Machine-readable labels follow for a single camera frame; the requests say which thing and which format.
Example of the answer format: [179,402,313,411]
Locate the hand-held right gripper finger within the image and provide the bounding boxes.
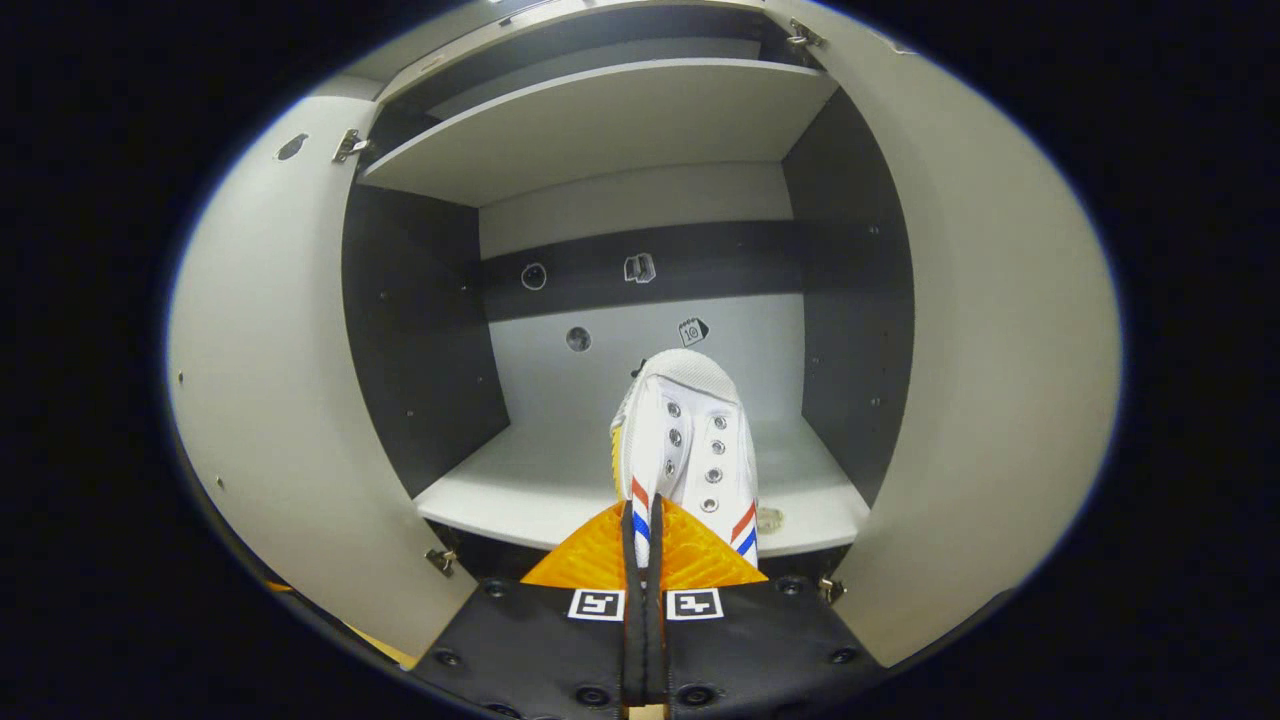
[415,495,647,720]
[645,493,887,720]

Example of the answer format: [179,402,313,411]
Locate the white and grey shoe cabinet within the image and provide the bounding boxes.
[340,0,917,596]

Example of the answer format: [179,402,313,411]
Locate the white striped canvas shoe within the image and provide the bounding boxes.
[609,347,762,573]

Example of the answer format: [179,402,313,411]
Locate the white shoe cabinet door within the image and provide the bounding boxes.
[165,93,483,661]
[768,0,1123,669]

